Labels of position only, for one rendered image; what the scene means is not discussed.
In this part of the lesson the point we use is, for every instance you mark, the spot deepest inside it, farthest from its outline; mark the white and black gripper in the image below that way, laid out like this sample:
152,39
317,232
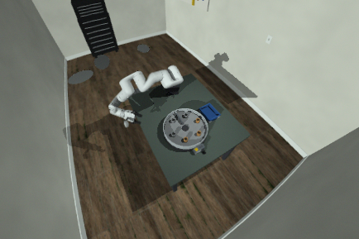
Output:
131,114

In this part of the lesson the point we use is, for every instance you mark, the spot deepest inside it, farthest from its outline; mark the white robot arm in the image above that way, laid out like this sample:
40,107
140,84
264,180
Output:
168,78

